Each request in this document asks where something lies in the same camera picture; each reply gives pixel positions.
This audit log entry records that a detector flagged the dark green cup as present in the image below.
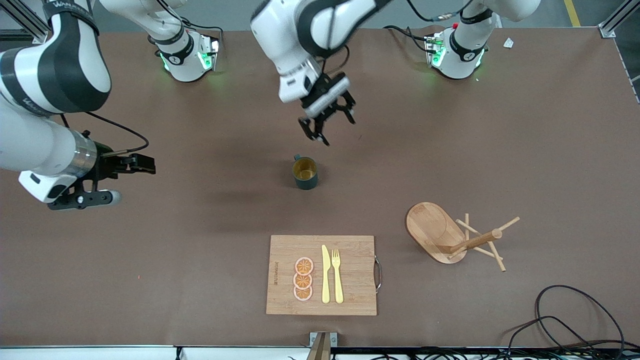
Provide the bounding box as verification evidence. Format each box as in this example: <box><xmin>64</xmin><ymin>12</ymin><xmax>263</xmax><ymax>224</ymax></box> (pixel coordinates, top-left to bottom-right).
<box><xmin>292</xmin><ymin>154</ymin><xmax>319</xmax><ymax>191</ymax></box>

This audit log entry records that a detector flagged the brown table cover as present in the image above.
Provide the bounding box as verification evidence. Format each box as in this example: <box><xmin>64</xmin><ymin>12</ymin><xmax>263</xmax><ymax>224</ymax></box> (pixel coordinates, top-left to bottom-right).
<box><xmin>0</xmin><ymin>25</ymin><xmax>640</xmax><ymax>348</ymax></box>

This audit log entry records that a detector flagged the yellow plastic knife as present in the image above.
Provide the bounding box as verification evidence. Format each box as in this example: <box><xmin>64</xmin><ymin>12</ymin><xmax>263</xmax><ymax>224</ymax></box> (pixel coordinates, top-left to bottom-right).
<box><xmin>321</xmin><ymin>244</ymin><xmax>332</xmax><ymax>304</ymax></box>

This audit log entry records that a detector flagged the wooden mug tree stand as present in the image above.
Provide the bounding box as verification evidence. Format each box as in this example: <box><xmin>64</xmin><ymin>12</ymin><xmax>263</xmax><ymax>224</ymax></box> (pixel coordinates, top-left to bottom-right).
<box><xmin>405</xmin><ymin>201</ymin><xmax>521</xmax><ymax>272</ymax></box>

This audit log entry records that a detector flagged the wooden cutting board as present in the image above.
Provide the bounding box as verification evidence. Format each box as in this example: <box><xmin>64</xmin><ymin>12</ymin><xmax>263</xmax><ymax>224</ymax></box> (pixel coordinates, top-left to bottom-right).
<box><xmin>265</xmin><ymin>235</ymin><xmax>383</xmax><ymax>317</ymax></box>

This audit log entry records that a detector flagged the yellow plastic fork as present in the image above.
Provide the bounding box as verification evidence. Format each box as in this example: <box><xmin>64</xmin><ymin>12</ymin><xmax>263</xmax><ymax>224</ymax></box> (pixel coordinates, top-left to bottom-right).
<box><xmin>331</xmin><ymin>248</ymin><xmax>345</xmax><ymax>304</ymax></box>

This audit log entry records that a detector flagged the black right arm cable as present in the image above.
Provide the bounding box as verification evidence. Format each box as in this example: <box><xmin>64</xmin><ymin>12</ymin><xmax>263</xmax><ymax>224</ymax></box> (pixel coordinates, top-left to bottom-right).
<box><xmin>60</xmin><ymin>111</ymin><xmax>150</xmax><ymax>153</ymax></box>

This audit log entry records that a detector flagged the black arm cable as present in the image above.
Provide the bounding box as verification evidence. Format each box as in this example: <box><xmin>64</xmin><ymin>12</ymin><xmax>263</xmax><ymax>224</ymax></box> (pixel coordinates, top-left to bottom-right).
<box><xmin>407</xmin><ymin>0</ymin><xmax>473</xmax><ymax>22</ymax></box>
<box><xmin>60</xmin><ymin>111</ymin><xmax>150</xmax><ymax>153</ymax></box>

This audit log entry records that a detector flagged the black left base cable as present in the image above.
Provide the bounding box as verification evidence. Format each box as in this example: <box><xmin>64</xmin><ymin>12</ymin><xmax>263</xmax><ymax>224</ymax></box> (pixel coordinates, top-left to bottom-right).
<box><xmin>384</xmin><ymin>25</ymin><xmax>436</xmax><ymax>53</ymax></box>

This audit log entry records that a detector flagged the black base cable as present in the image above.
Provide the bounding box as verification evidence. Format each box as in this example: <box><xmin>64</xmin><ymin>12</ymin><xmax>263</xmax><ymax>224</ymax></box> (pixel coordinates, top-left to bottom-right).
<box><xmin>177</xmin><ymin>19</ymin><xmax>224</xmax><ymax>38</ymax></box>
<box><xmin>384</xmin><ymin>25</ymin><xmax>436</xmax><ymax>53</ymax></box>

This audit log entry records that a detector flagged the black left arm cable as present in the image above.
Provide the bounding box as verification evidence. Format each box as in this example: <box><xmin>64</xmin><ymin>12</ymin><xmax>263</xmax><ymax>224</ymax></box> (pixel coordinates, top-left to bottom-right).
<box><xmin>407</xmin><ymin>0</ymin><xmax>473</xmax><ymax>22</ymax></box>

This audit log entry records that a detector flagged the black right base cable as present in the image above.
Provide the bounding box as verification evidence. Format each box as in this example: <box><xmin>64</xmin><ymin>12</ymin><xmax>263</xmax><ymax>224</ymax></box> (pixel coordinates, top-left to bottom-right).
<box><xmin>177</xmin><ymin>19</ymin><xmax>224</xmax><ymax>38</ymax></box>

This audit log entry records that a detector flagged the aluminium frame profile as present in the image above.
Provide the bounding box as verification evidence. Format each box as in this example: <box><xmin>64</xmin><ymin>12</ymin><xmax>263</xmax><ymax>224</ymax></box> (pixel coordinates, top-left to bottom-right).
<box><xmin>0</xmin><ymin>0</ymin><xmax>56</xmax><ymax>43</ymax></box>
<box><xmin>598</xmin><ymin>0</ymin><xmax>640</xmax><ymax>38</ymax></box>

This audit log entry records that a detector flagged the white table edge rail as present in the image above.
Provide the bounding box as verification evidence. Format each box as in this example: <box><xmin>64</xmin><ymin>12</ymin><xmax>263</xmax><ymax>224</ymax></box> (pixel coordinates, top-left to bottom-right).
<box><xmin>0</xmin><ymin>345</ymin><xmax>313</xmax><ymax>360</ymax></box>

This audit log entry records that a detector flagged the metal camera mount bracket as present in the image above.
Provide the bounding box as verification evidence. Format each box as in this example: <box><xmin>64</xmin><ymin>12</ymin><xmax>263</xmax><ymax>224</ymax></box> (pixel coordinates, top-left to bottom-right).
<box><xmin>309</xmin><ymin>331</ymin><xmax>338</xmax><ymax>360</ymax></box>

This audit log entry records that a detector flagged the black looped floor cable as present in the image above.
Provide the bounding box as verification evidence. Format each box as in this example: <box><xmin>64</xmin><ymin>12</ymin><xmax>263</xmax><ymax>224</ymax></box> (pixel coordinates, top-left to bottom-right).
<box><xmin>535</xmin><ymin>285</ymin><xmax>626</xmax><ymax>353</ymax></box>
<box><xmin>507</xmin><ymin>315</ymin><xmax>588</xmax><ymax>353</ymax></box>

